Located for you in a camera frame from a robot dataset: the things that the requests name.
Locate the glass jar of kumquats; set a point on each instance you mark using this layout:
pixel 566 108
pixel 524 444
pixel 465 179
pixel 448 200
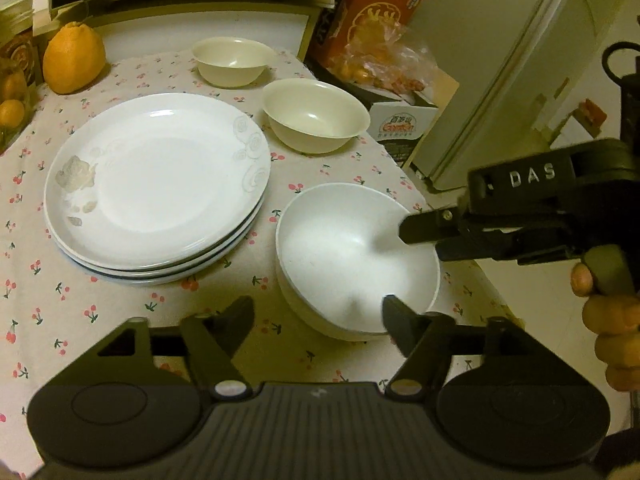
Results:
pixel 15 102

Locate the plastic bag of oranges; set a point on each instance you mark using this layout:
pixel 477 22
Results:
pixel 386 55

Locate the white plate with grey rose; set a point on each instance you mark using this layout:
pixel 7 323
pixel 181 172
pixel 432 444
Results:
pixel 155 179

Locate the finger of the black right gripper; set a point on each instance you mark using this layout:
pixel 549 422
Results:
pixel 431 226

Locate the large blue patterned plate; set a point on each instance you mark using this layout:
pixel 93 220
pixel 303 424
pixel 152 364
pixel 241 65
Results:
pixel 175 271

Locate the white refrigerator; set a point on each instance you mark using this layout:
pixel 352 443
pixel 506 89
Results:
pixel 515 62

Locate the white bowl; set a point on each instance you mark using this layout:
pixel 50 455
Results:
pixel 338 255

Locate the person's right hand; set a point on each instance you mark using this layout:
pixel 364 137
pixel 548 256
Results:
pixel 615 321

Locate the cream bowl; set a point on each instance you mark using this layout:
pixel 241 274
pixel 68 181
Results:
pixel 232 62
pixel 313 117

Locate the black white cardboard box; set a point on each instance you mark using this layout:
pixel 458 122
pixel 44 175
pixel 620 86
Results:
pixel 399 123

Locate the cherry print tablecloth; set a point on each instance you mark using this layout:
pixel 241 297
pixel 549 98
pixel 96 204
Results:
pixel 51 311

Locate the orange citrus on table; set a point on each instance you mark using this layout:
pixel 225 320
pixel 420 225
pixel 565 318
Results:
pixel 74 58

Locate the red gift box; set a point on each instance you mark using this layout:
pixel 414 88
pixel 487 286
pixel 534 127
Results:
pixel 375 15

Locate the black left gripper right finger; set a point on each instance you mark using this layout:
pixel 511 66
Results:
pixel 423 340

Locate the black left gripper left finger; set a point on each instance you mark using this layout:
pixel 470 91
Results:
pixel 212 341

